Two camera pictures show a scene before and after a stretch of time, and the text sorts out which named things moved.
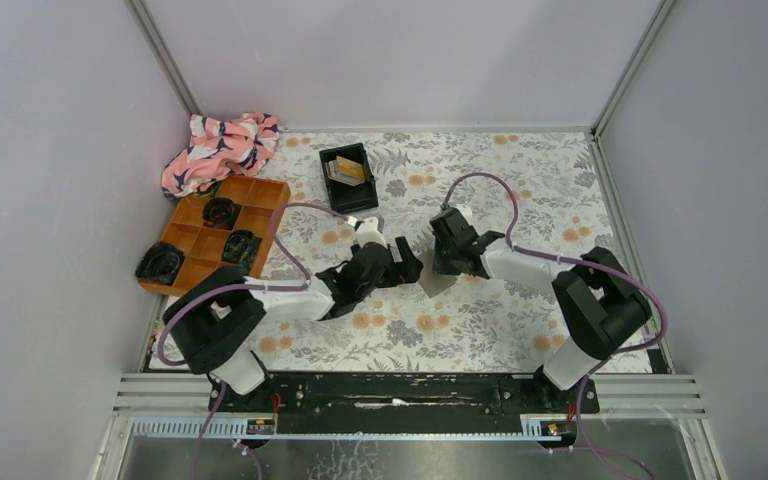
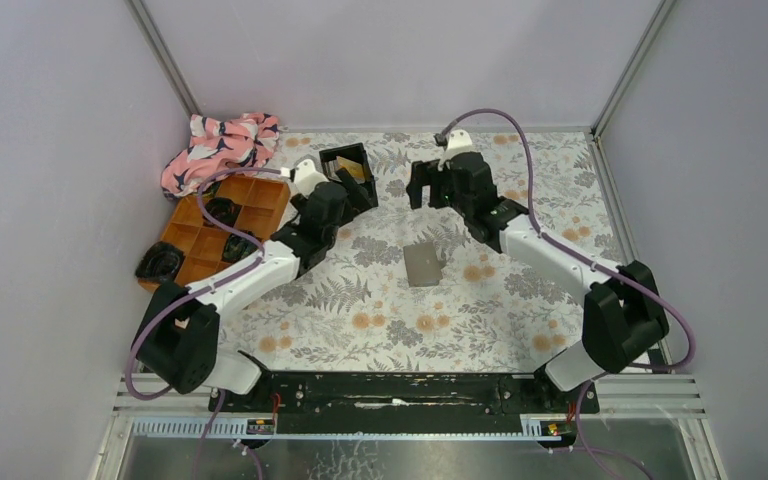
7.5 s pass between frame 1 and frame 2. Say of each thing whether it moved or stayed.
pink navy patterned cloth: stayed
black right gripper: moved
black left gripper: moved
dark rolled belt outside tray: stayed
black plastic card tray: stayed
